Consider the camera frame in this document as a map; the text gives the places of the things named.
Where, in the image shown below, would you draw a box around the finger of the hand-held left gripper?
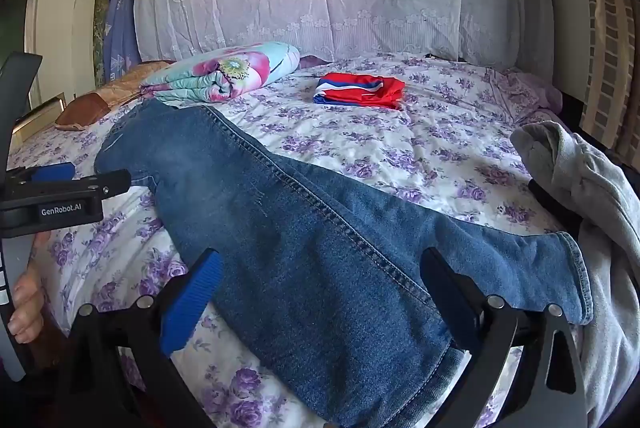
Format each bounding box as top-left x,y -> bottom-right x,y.
4,169 -> 132,209
27,162 -> 76,183

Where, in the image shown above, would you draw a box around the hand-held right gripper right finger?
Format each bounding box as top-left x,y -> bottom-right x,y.
420,247 -> 588,428

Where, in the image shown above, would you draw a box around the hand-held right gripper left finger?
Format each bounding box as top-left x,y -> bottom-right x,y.
52,248 -> 223,428

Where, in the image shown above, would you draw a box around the blue denim pants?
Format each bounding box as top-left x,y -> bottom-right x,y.
94,100 -> 595,428

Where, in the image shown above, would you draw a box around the person's left hand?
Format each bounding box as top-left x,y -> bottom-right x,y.
9,232 -> 52,345

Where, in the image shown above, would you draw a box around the brown pillow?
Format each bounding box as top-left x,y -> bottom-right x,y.
55,60 -> 176,131

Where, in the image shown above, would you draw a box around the blue printed hanging cloth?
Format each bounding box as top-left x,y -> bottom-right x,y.
102,0 -> 143,81

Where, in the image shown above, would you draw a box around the purple floral bed sheet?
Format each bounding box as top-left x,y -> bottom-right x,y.
7,53 -> 586,428

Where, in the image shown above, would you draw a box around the folded floral quilt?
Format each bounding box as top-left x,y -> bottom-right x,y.
140,42 -> 301,104

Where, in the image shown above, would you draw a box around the grey sweatshirt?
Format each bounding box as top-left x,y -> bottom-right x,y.
510,120 -> 640,428

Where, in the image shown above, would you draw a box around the purple cloth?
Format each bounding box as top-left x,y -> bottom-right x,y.
490,68 -> 563,119

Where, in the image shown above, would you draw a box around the red white blue folded garment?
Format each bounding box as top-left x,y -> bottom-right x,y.
313,72 -> 406,111

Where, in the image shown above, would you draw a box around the beige brick-pattern curtain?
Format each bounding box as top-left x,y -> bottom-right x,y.
580,0 -> 640,159

